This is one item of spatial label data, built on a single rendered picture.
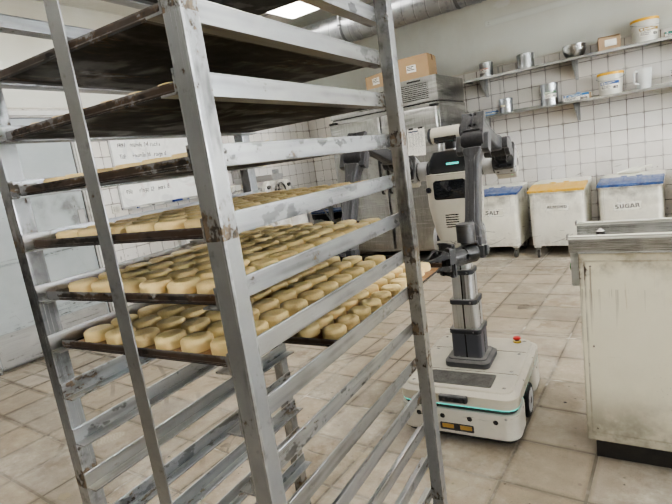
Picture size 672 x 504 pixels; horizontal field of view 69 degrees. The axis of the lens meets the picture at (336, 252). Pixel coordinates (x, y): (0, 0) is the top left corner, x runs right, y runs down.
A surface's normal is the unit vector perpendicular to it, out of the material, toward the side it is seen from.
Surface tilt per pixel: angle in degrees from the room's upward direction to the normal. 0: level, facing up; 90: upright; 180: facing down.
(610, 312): 90
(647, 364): 90
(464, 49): 90
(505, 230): 92
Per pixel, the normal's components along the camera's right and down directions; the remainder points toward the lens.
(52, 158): 0.82, -0.01
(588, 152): -0.56, 0.22
